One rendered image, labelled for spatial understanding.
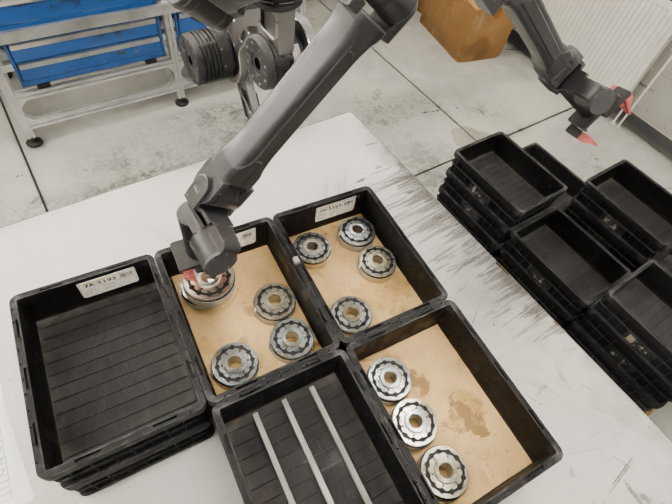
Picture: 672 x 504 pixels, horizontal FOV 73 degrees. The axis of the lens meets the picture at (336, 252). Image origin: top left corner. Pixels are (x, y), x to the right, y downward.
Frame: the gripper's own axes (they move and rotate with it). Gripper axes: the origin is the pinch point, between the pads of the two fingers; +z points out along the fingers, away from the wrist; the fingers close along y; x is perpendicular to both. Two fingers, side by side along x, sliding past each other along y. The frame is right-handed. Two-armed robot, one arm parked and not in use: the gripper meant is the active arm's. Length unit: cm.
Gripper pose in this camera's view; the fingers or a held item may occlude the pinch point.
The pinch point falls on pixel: (207, 273)
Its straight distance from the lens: 95.0
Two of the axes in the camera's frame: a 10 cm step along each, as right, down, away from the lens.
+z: -1.2, 5.6, 8.2
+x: -4.5, -7.7, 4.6
